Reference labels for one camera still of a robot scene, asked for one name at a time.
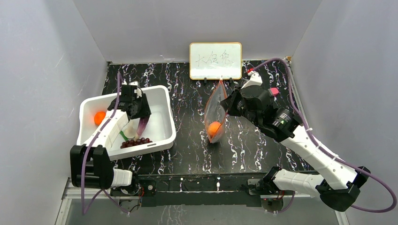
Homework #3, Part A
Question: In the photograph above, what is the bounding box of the clear zip top bag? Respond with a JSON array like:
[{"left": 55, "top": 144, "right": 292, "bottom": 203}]
[{"left": 204, "top": 79, "right": 227, "bottom": 143}]

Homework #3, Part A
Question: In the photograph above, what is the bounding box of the orange toy fruit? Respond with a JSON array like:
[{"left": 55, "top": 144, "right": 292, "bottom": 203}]
[{"left": 207, "top": 121, "right": 221, "bottom": 138}]

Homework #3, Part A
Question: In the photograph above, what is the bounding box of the orange toy tangerine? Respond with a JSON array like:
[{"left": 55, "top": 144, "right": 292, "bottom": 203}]
[{"left": 93, "top": 111, "right": 107, "bottom": 126}]

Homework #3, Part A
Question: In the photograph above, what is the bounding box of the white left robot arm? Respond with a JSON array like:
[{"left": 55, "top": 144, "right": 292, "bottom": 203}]
[{"left": 70, "top": 82, "right": 152, "bottom": 195}]

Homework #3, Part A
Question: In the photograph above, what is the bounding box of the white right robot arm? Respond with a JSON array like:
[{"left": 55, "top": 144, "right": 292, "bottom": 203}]
[{"left": 220, "top": 85, "right": 368, "bottom": 212}]

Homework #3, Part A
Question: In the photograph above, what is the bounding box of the white toy mushroom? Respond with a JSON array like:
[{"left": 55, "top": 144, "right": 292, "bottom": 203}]
[{"left": 122, "top": 120, "right": 137, "bottom": 139}]

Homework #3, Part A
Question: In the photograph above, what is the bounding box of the pink whiteboard eraser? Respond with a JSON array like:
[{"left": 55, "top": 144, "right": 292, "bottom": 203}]
[{"left": 268, "top": 88, "right": 280, "bottom": 97}]

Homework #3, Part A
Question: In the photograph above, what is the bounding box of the white plastic bin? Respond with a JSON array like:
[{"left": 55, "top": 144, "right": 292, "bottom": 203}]
[{"left": 76, "top": 85, "right": 176, "bottom": 161}]

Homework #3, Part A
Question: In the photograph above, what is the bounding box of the dark red grape bunch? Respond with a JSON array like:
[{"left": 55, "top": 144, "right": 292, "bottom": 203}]
[{"left": 120, "top": 137, "right": 152, "bottom": 149}]

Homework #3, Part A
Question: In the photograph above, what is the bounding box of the small whiteboard with writing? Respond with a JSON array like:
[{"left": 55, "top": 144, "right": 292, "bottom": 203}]
[{"left": 189, "top": 42, "right": 242, "bottom": 80}]

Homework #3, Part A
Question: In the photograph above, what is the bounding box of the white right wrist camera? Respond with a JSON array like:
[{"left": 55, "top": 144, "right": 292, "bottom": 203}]
[{"left": 241, "top": 70, "right": 262, "bottom": 89}]

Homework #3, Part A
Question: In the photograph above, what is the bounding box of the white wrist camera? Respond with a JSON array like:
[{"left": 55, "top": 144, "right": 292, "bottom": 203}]
[
  {"left": 129, "top": 81, "right": 139, "bottom": 87},
  {"left": 241, "top": 70, "right": 262, "bottom": 89}
]

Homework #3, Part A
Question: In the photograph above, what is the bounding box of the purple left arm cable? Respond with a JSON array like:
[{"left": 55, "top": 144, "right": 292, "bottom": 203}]
[{"left": 80, "top": 72, "right": 131, "bottom": 216}]

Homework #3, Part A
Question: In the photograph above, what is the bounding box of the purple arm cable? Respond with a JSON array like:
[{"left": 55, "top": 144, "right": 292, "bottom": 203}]
[
  {"left": 80, "top": 72, "right": 131, "bottom": 216},
  {"left": 247, "top": 58, "right": 398, "bottom": 214}
]

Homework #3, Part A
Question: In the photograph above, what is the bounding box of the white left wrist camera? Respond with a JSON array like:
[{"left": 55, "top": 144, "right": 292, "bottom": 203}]
[{"left": 129, "top": 81, "right": 139, "bottom": 87}]

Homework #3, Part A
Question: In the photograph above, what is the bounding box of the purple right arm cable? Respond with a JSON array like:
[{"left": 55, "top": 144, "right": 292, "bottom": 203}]
[{"left": 247, "top": 58, "right": 398, "bottom": 214}]

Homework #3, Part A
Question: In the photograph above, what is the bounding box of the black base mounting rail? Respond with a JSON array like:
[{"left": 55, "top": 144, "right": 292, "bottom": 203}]
[{"left": 109, "top": 172, "right": 278, "bottom": 207}]

